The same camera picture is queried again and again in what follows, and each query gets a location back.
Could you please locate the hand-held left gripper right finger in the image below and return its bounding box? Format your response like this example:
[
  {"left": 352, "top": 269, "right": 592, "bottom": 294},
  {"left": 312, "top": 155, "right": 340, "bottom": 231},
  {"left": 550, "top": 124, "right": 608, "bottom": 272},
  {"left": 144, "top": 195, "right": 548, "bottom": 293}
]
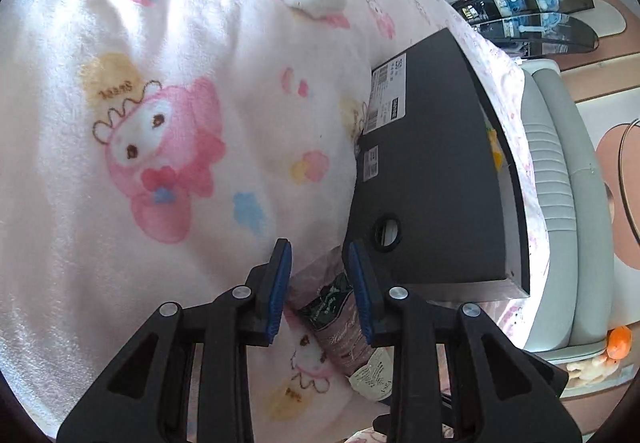
[{"left": 348, "top": 239, "right": 583, "bottom": 443}]

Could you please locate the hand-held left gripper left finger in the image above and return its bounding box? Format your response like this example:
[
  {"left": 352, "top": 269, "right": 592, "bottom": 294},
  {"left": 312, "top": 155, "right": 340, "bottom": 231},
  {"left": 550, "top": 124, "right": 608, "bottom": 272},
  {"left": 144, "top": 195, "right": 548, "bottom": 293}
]
[{"left": 56, "top": 238, "right": 293, "bottom": 443}]

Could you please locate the black cardboard box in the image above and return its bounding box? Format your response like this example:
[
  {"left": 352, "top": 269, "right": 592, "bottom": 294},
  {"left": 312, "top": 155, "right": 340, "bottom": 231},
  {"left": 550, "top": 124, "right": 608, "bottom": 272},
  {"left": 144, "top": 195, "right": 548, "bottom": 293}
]
[{"left": 346, "top": 29, "right": 531, "bottom": 300}]

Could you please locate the yellow green toy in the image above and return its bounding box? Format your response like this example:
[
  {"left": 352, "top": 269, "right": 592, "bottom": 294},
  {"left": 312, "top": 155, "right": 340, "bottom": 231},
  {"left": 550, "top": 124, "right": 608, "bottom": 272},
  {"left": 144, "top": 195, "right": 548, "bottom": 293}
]
[{"left": 486, "top": 126, "right": 506, "bottom": 171}]

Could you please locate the beige plush toy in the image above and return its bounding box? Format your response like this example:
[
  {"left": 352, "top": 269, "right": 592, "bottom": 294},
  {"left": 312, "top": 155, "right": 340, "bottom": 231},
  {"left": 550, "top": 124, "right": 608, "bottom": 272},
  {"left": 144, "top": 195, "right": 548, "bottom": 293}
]
[{"left": 567, "top": 353, "right": 618, "bottom": 384}]

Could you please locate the orange toy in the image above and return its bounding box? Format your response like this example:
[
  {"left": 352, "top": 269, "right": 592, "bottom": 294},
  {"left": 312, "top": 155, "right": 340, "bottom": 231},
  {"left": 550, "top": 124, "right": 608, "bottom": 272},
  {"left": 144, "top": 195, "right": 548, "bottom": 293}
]
[{"left": 606, "top": 325, "right": 632, "bottom": 359}]

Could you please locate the pink cartoon printed blanket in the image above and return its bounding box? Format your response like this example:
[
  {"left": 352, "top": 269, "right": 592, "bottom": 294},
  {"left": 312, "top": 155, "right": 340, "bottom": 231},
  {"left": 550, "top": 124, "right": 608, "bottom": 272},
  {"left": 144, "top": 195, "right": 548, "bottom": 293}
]
[{"left": 0, "top": 0, "right": 543, "bottom": 443}]

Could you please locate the metal hoop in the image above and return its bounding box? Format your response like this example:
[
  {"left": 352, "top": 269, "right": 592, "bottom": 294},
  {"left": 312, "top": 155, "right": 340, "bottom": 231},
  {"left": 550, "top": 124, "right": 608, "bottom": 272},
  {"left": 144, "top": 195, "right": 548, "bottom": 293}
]
[{"left": 619, "top": 120, "right": 640, "bottom": 244}]

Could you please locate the dark oval glass panel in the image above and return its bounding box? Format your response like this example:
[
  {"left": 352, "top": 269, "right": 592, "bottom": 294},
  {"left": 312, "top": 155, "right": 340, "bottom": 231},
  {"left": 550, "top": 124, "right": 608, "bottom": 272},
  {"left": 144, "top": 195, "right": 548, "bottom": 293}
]
[{"left": 472, "top": 13, "right": 599, "bottom": 58}]

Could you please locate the beige oval rug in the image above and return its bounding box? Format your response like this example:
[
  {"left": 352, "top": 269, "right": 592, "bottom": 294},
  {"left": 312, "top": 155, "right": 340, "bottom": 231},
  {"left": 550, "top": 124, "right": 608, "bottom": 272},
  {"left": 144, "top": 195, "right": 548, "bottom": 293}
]
[{"left": 595, "top": 0, "right": 628, "bottom": 38}]

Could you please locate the grey padded bed frame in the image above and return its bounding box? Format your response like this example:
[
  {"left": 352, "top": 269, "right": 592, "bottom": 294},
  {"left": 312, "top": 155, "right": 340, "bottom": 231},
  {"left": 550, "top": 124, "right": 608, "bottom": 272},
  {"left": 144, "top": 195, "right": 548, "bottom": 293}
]
[{"left": 517, "top": 58, "right": 626, "bottom": 364}]

